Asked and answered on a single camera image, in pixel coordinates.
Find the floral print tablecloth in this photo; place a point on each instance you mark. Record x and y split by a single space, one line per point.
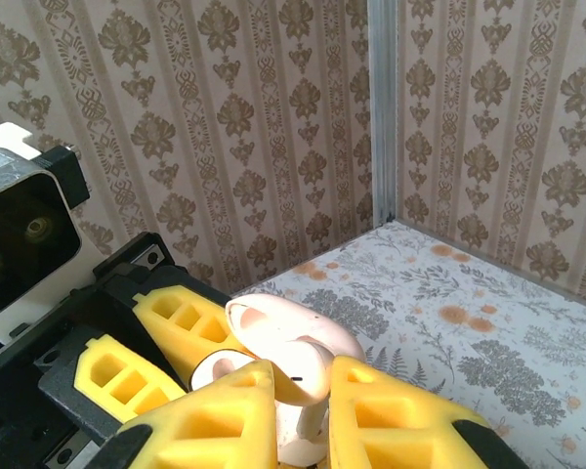
469 342

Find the aluminium frame post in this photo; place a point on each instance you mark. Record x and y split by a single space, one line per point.
383 98

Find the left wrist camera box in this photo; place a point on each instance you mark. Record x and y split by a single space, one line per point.
24 220

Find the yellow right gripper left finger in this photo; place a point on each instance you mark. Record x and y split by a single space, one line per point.
215 430

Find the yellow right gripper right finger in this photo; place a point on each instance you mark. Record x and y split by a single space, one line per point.
386 430

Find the aluminium frame back rail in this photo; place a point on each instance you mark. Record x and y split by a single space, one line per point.
493 257

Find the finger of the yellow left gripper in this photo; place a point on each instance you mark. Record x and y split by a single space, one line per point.
122 386
176 312

